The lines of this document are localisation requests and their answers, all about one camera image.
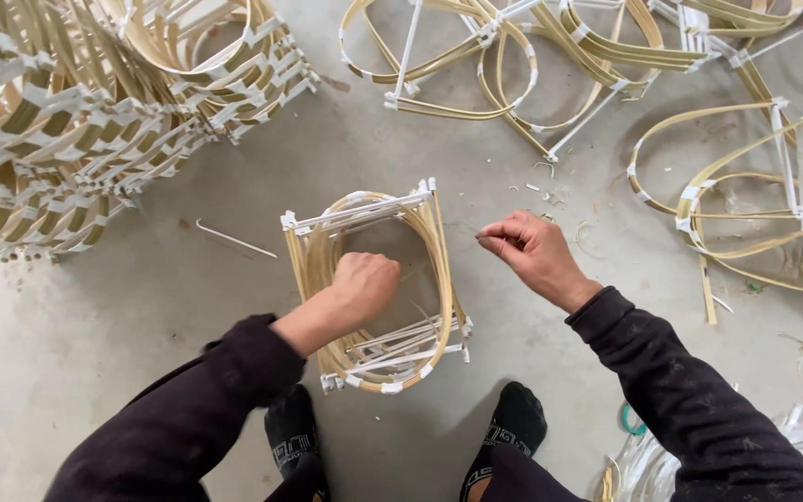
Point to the person's right hand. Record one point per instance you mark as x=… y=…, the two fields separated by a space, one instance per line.
x=541 y=258

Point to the person's left hand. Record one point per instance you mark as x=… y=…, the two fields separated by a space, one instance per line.
x=363 y=282

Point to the person's left fingers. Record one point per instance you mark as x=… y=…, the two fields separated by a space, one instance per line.
x=384 y=268

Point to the bamboo hoop frame white joints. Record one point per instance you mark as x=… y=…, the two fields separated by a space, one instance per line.
x=436 y=279

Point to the thin white plastic strip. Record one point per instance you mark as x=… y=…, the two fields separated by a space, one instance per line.
x=234 y=239

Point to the small bamboo scraps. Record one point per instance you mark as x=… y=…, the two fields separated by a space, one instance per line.
x=548 y=195

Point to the person's left black sock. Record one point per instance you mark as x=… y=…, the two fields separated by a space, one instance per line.
x=293 y=432

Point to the person's black sock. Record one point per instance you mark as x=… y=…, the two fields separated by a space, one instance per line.
x=509 y=425
x=293 y=432

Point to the person's right black sock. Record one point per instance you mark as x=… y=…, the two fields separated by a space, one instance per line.
x=509 y=425

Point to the green tape roll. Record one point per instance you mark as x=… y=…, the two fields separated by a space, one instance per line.
x=627 y=420

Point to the loose scattered bamboo frames heap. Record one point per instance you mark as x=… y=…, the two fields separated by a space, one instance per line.
x=694 y=195

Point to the pile of white plastic strips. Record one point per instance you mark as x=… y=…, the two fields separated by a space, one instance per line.
x=652 y=467

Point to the tall stack of bamboo frames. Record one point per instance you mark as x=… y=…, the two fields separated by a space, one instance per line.
x=81 y=118

